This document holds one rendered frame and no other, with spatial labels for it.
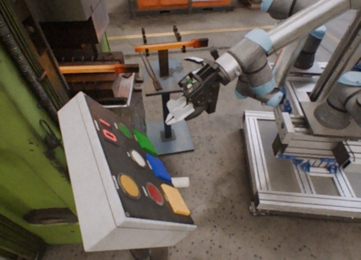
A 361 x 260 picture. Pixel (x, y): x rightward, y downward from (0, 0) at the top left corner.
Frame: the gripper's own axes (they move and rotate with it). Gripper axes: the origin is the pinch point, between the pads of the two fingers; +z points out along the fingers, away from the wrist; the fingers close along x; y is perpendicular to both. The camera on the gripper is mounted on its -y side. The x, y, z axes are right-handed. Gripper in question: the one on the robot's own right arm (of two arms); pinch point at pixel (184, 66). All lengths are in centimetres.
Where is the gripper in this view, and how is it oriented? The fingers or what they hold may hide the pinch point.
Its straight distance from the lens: 98.9
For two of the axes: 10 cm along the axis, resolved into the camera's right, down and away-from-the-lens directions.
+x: -0.5, -7.3, 6.8
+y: 0.0, 6.9, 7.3
